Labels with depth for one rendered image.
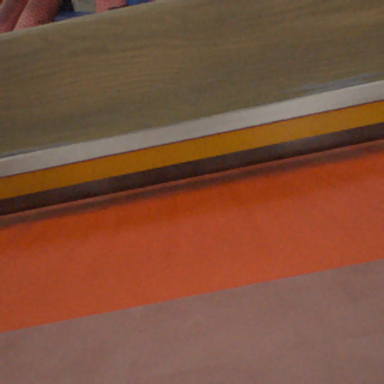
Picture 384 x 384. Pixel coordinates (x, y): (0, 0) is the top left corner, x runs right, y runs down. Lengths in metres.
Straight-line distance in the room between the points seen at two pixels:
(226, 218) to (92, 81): 0.11
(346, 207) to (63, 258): 0.12
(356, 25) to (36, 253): 0.20
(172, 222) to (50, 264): 0.05
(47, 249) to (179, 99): 0.10
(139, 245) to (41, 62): 0.12
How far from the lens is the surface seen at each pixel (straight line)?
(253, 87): 0.22
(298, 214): 0.16
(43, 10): 0.82
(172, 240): 0.16
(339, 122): 0.25
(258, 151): 0.24
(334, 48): 0.24
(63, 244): 0.19
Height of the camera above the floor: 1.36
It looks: 44 degrees down
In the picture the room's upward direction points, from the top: 13 degrees counter-clockwise
